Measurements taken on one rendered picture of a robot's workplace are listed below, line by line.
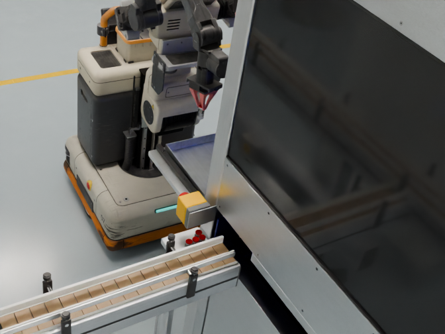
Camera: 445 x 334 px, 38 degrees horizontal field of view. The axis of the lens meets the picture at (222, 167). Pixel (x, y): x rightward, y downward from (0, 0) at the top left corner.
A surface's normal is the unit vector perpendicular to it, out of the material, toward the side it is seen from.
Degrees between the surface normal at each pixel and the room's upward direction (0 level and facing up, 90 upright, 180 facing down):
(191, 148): 0
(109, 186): 0
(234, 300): 90
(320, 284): 90
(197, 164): 0
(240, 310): 90
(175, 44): 90
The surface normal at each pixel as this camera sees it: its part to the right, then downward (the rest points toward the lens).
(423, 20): -0.85, 0.23
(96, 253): 0.14, -0.77
